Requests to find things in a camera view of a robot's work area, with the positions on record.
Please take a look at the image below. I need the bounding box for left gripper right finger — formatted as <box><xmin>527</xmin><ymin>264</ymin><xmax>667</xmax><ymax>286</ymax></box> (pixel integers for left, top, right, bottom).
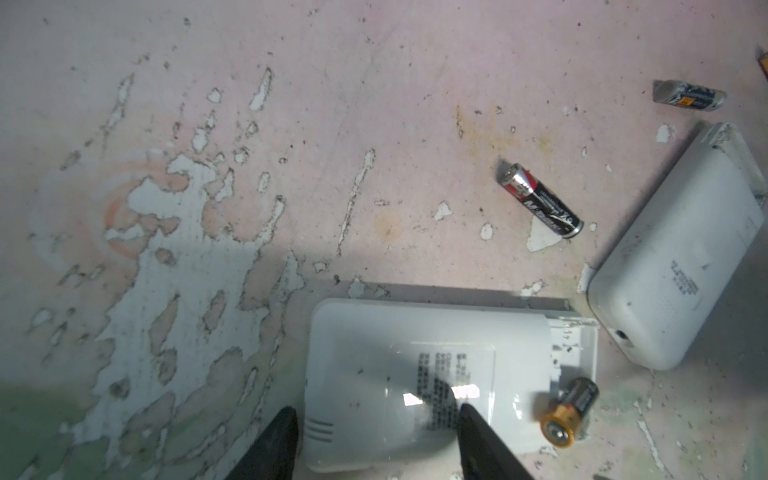
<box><xmin>457</xmin><ymin>403</ymin><xmax>533</xmax><ymax>480</ymax></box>

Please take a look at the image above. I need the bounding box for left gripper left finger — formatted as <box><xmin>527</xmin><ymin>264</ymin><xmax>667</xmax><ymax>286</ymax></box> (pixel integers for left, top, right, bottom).
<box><xmin>226</xmin><ymin>406</ymin><xmax>299</xmax><ymax>480</ymax></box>

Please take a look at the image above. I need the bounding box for gold black AA battery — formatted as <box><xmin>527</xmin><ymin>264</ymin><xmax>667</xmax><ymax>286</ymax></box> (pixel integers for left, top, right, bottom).
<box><xmin>540</xmin><ymin>377</ymin><xmax>600</xmax><ymax>448</ymax></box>

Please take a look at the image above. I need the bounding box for white remote with display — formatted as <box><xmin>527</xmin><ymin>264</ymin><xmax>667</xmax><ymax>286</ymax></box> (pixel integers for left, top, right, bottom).
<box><xmin>301</xmin><ymin>296</ymin><xmax>601</xmax><ymax>475</ymax></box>

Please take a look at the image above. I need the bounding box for grey white remote control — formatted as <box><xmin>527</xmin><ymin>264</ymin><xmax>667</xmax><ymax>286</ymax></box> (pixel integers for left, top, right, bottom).
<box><xmin>587</xmin><ymin>122</ymin><xmax>767</xmax><ymax>370</ymax></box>

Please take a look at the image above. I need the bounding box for red black AA battery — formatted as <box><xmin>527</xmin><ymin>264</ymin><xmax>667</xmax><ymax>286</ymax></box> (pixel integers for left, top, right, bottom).
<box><xmin>499</xmin><ymin>164</ymin><xmax>584</xmax><ymax>239</ymax></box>

